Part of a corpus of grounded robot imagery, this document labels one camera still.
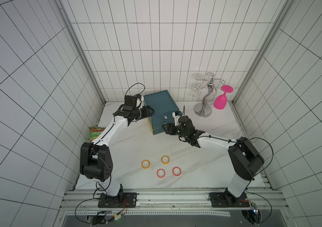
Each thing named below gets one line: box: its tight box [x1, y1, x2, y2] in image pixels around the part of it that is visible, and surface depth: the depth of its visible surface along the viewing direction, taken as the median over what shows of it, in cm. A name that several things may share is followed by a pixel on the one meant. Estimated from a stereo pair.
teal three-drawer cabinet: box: [143, 89, 179, 135], surface depth 92 cm
